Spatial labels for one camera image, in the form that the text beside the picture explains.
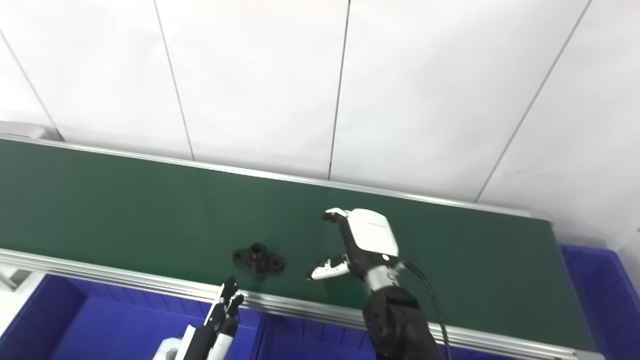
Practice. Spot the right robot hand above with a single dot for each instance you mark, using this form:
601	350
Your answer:
372	235

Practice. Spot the white conveyor end housing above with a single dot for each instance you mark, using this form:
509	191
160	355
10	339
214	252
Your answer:
30	131

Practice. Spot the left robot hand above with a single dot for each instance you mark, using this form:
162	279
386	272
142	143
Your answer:
210	340

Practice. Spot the green conveyor belt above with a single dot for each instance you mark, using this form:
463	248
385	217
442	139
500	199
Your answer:
300	307
150	210

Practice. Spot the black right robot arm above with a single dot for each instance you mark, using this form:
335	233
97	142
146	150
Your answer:
400	325

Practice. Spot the large blue plastic bin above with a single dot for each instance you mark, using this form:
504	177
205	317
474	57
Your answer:
610	305

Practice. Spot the white conveyor support leg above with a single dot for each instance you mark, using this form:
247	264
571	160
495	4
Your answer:
7	279

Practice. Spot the black flange part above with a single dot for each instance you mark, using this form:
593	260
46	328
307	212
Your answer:
259	259

